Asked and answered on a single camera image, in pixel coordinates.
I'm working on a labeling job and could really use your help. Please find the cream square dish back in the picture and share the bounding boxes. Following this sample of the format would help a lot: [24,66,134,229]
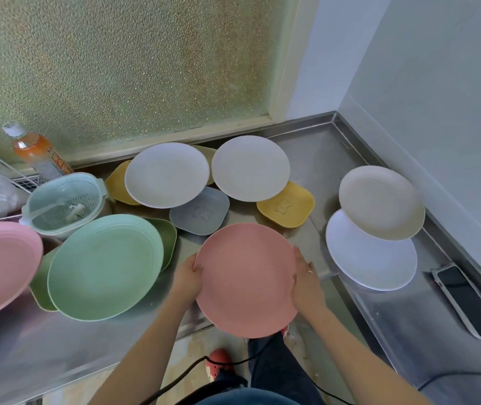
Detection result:
[193,145,218,186]

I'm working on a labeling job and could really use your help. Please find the blue knit top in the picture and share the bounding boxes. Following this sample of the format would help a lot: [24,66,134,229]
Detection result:
[194,386,302,405]

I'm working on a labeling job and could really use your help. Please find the green round plate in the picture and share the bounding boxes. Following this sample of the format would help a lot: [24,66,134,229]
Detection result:
[47,214,165,322]

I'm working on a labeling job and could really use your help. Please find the beige round plate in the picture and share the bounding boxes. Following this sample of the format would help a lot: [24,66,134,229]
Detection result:
[338,165,426,242]

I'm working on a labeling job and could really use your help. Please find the white wire dish rack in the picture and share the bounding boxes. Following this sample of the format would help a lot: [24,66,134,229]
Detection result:
[0,138,49,195]

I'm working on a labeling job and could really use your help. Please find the white small round plate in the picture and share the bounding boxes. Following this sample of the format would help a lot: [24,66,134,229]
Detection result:
[211,135,291,203]

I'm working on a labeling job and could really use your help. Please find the frosted glass window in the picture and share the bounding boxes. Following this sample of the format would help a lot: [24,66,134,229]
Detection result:
[0,0,322,167]

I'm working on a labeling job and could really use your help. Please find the person's left forearm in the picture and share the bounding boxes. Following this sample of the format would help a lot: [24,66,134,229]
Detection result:
[88,292,199,405]

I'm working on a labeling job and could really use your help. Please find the green square dish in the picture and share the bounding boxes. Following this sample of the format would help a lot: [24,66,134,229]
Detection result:
[29,246,60,313]
[145,218,178,273]

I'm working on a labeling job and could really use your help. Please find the black cable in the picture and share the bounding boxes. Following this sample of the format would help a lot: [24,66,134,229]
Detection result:
[139,332,351,405]

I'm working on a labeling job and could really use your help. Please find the person's right hand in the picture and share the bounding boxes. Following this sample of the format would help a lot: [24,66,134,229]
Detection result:
[290,246,328,321]

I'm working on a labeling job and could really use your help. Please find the yellow square dish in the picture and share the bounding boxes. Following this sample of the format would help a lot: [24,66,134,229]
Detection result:
[105,160,140,206]
[256,181,315,229]

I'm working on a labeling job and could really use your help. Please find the orange drink bottle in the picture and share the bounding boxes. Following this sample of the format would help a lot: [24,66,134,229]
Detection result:
[2,121,75,180]

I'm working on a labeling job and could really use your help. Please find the pink round plate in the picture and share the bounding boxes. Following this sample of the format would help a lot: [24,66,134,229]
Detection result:
[0,221,44,326]
[194,223,300,339]

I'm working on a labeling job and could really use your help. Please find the dark blue denim trousers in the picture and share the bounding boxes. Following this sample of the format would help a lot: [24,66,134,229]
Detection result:
[213,332,325,405]

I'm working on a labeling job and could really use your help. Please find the white large round plate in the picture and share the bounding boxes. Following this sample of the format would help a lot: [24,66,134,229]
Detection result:
[325,209,418,291]

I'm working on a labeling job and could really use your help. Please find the person's right forearm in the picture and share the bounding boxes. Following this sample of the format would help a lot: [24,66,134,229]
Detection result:
[304,303,433,405]

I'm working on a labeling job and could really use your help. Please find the smartphone in white case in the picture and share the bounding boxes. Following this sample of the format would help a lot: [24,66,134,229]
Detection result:
[430,263,481,341]

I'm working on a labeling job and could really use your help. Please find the pale lavender small round plate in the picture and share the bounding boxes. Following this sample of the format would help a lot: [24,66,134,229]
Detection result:
[124,142,211,209]

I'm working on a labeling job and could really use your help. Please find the mint green strainer bowl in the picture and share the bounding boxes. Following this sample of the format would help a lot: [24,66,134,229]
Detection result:
[20,172,109,240]

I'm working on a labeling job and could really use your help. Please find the grey square dish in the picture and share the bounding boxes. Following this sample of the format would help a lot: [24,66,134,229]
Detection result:
[169,186,231,237]

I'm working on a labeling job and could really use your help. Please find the person's left hand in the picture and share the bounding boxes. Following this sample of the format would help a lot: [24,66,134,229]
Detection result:
[171,253,204,308]

